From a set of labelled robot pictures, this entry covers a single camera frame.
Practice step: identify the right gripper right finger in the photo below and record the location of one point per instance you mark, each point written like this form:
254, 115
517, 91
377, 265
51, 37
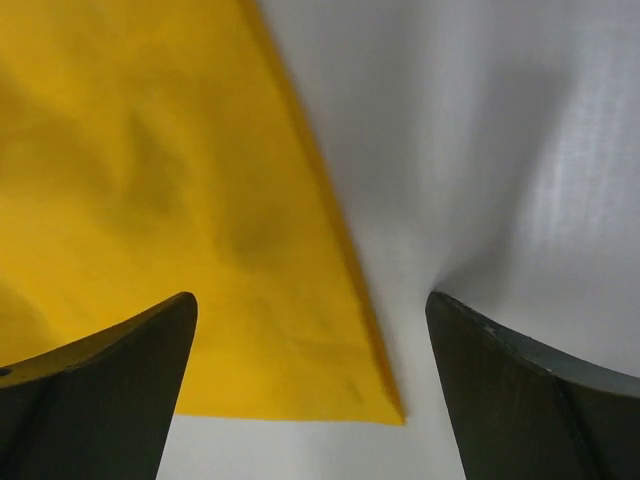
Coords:
521, 409

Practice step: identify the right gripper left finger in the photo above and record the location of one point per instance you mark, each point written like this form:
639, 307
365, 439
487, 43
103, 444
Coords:
99, 407

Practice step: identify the yellow cloth placemat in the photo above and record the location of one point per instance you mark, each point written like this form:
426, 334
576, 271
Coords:
154, 147

